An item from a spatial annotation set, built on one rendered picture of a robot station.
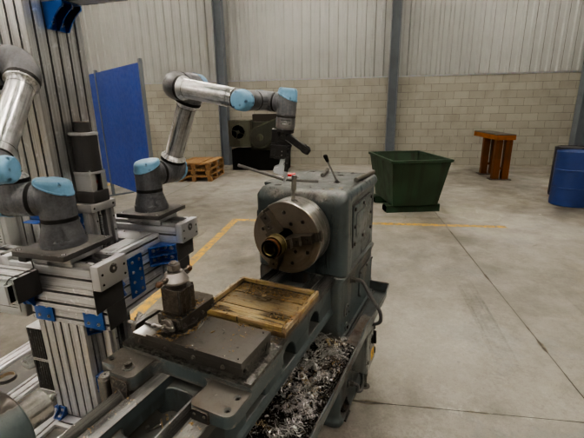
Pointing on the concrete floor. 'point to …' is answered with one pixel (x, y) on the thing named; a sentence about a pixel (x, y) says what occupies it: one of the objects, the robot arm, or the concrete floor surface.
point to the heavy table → (495, 154)
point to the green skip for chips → (408, 180)
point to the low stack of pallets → (204, 168)
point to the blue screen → (122, 122)
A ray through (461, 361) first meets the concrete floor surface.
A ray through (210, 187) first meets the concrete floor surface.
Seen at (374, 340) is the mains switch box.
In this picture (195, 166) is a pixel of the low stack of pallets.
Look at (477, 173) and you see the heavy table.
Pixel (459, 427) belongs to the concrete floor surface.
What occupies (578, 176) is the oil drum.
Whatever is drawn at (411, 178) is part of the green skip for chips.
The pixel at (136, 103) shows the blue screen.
